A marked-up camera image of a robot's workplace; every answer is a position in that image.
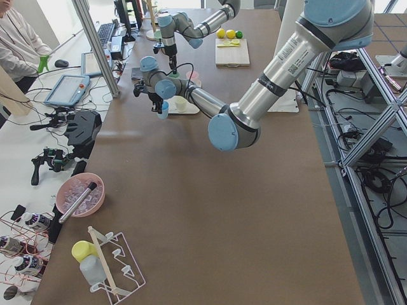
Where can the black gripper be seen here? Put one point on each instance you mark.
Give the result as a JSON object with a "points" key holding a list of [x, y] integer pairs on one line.
{"points": [[153, 97], [171, 51]]}

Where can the light blue cup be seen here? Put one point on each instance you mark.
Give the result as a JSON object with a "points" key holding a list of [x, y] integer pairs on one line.
{"points": [[165, 110]]}

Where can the cream white cup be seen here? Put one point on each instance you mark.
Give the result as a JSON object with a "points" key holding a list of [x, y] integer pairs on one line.
{"points": [[181, 104]]}

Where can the pink cup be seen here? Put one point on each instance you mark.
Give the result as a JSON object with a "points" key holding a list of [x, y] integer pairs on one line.
{"points": [[194, 77]]}

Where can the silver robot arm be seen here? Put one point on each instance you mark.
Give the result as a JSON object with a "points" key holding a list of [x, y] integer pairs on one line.
{"points": [[323, 26], [180, 22]]}

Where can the cream rabbit tray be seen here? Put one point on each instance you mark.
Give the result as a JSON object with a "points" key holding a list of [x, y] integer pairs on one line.
{"points": [[191, 108]]}

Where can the wooden cup stand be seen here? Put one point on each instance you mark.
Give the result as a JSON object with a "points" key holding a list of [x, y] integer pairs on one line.
{"points": [[154, 33]]}

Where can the grey folded cloth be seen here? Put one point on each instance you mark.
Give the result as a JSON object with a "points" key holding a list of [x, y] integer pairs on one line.
{"points": [[136, 73]]}

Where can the yellow plastic knife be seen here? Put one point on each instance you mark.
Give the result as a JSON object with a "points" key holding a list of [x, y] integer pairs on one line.
{"points": [[227, 45]]}

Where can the wooden cutting board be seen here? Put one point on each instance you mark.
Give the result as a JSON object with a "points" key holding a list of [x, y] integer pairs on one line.
{"points": [[232, 57]]}

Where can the whole lemon near board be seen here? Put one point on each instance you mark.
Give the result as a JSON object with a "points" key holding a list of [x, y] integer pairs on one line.
{"points": [[230, 34]]}

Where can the green lime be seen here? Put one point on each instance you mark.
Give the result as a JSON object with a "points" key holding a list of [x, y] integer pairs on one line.
{"points": [[239, 34]]}

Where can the black keyboard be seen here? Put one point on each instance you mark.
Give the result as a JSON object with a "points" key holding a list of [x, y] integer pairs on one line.
{"points": [[105, 32]]}

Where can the black monitor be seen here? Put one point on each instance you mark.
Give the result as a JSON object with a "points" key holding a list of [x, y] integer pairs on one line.
{"points": [[123, 13]]}

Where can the black stand plate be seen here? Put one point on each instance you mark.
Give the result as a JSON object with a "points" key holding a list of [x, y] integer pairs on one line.
{"points": [[81, 132]]}

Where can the blue teach pendant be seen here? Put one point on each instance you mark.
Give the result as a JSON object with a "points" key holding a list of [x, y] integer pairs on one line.
{"points": [[68, 90], [89, 65]]}

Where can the black computer mouse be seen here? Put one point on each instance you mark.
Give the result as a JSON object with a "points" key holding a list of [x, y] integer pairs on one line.
{"points": [[61, 63]]}

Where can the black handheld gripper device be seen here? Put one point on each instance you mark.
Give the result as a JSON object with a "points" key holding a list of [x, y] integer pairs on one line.
{"points": [[56, 160]]}

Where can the person in white shirt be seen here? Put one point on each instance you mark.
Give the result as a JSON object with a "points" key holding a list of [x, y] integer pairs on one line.
{"points": [[21, 47]]}

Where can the yellow capped plastic bottle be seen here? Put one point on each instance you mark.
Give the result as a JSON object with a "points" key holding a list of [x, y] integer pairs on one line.
{"points": [[89, 263]]}

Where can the white wire dish rack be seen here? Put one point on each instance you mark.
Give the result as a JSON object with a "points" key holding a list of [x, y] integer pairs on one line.
{"points": [[123, 274]]}

